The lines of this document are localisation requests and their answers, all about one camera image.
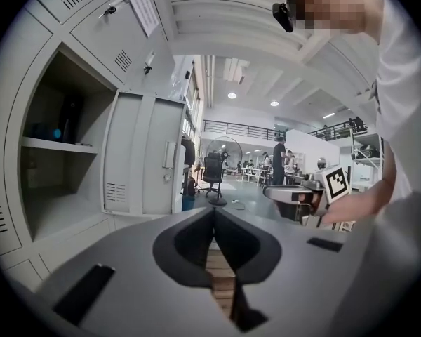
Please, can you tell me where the white work table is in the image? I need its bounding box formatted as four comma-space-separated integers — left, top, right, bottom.
241, 166, 272, 184

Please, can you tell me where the grey metal locker cabinet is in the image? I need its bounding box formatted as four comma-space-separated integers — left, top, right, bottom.
0, 0, 197, 287

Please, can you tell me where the person's right hand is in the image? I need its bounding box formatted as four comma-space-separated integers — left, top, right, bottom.
318, 187, 380, 225

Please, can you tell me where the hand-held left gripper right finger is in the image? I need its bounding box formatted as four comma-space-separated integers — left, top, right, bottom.
213, 205, 359, 337

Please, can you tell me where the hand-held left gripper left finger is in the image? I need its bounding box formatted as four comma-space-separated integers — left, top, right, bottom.
34, 205, 240, 337

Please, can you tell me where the black office chair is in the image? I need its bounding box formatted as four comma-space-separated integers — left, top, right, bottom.
200, 152, 229, 200

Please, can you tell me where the dark object with blue spot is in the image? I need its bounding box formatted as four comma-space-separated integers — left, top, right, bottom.
32, 122, 62, 142

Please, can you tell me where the person's white shirt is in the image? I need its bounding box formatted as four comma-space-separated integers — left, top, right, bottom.
328, 0, 421, 224

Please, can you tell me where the black mezzanine railing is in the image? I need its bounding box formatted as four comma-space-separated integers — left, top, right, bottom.
203, 119, 288, 141

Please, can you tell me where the person's right forearm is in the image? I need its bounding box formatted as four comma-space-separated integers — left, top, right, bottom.
367, 142, 398, 210

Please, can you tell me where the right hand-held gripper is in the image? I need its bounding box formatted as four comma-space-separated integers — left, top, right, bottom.
262, 165, 356, 232

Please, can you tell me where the black bottle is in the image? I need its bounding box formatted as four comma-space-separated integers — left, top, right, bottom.
57, 95, 84, 143

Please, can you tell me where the grey metal locker door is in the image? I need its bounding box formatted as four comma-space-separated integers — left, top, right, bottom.
100, 88, 189, 218

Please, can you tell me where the black standing fan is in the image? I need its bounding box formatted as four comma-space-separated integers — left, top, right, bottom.
206, 136, 243, 177

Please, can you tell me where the white paper notice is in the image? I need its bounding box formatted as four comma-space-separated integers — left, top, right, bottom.
128, 0, 161, 38

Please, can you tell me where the person's head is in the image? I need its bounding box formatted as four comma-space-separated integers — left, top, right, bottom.
289, 0, 385, 37

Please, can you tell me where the white metal shelving rack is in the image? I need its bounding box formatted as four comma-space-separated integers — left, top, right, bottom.
349, 128, 385, 192

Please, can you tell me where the black head-worn camera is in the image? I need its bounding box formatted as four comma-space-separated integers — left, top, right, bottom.
272, 1, 296, 33

